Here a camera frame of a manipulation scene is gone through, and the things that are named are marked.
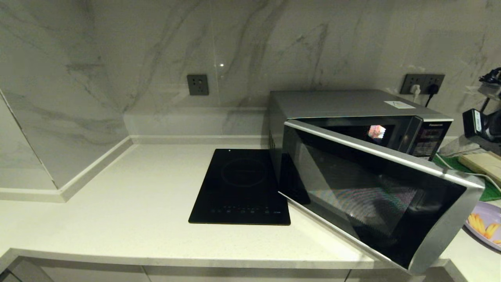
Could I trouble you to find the black induction cooktop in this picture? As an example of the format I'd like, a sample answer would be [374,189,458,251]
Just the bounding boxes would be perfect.
[188,149,291,226]

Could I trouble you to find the grey double wall socket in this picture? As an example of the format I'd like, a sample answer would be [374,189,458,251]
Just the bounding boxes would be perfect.
[400,74,445,95]

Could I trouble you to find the microwave door with dark glass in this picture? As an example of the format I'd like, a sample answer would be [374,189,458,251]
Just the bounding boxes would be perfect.
[278,119,486,276]

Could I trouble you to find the green plastic tray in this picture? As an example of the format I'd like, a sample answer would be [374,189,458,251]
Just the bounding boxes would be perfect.
[433,155,501,202]

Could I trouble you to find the yellow french fries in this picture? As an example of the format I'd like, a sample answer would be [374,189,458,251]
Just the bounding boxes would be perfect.
[468,213,501,244]

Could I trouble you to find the angled cabinet corner panel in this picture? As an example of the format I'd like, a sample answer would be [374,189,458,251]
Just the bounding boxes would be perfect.
[6,259,53,282]

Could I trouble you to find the purple plate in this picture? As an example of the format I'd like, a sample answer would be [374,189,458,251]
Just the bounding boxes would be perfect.
[465,202,501,251]

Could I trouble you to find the white power cable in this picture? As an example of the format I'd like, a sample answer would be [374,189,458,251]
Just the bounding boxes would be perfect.
[434,154,501,184]

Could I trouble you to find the grey single wall socket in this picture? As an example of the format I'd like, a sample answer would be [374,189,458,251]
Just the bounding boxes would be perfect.
[187,74,209,96]

